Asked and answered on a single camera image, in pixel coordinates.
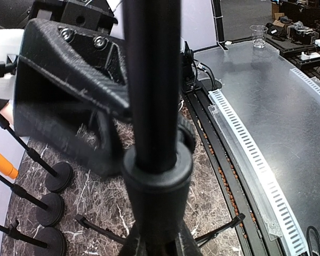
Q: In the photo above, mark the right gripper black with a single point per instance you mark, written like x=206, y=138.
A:
x=60, y=62

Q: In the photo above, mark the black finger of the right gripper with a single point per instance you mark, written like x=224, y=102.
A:
x=88, y=137

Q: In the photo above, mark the black tripod stand with shock mount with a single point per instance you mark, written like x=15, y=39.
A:
x=157, y=169

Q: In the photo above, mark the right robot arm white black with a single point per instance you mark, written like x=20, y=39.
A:
x=5, y=48

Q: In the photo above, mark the black stand under orange microphone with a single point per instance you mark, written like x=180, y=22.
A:
x=59, y=176

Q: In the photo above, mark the cream white microphone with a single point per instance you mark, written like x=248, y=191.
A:
x=7, y=113

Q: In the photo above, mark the black stand under pink microphone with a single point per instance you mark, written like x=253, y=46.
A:
x=50, y=209

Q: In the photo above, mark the orange microphone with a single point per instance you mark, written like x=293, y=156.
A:
x=7, y=168

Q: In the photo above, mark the black stand under mint microphone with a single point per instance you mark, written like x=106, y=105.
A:
x=48, y=241

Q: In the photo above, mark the clear plastic cup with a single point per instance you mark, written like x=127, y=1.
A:
x=259, y=35

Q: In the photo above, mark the black front rail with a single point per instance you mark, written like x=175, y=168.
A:
x=251, y=233

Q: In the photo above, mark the right black corner post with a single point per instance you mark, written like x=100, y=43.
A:
x=217, y=15

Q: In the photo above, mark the white slotted cable duct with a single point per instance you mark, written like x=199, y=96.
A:
x=271, y=120

